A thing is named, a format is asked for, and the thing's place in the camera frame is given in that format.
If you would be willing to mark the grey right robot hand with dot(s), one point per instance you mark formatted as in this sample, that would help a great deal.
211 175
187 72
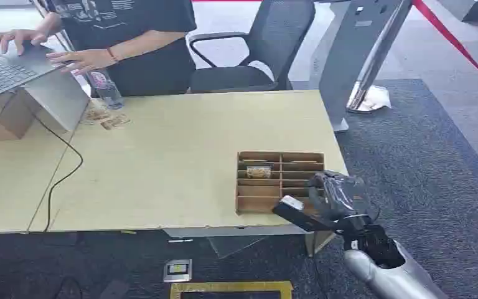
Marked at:
340 194

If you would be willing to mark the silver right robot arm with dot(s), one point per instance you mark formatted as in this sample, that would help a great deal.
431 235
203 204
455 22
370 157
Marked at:
391 272

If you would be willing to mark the wooden card box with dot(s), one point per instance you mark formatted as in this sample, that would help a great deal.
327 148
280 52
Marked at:
263 194

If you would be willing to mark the printed card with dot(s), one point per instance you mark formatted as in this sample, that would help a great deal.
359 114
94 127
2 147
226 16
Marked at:
258 172
115 121
96 114

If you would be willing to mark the grey kiosk stand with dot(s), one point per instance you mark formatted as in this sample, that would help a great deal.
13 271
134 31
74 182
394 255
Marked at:
346 57

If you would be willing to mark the black office chair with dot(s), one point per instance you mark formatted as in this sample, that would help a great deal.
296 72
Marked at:
259 53

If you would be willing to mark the small white strip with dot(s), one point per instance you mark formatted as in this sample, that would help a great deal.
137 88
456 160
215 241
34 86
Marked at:
180 240

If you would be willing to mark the small silver framed card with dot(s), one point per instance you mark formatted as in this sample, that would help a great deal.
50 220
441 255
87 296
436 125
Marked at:
177 270

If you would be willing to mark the red barrier belt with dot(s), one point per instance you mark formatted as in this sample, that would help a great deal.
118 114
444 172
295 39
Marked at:
453 39

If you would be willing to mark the person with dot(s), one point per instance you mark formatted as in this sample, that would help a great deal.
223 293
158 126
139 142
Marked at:
140 41

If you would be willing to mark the clear plastic bottle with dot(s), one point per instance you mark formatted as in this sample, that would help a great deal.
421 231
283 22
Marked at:
105 88

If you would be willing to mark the red wrist band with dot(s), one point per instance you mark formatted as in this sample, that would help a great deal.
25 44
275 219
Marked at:
111 55

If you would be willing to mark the person's left hand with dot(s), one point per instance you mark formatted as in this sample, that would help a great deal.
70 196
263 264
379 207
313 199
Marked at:
81 61

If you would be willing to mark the person's hand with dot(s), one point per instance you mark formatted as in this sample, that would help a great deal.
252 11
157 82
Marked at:
16 39
81 61

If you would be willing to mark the grey laptop stand panel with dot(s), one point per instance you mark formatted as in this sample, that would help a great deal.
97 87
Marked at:
59 101

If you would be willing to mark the brown cardboard box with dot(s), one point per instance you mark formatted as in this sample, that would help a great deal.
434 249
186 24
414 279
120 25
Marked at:
0 117

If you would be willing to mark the grey laptop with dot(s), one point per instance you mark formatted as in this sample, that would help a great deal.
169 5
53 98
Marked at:
4 70

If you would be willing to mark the person's right hand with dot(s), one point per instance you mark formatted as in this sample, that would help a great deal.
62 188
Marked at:
16 39

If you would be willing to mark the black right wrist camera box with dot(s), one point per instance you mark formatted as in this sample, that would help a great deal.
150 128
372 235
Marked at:
301 216

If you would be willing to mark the yellow tape frame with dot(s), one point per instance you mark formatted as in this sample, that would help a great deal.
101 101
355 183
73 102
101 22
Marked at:
230 289

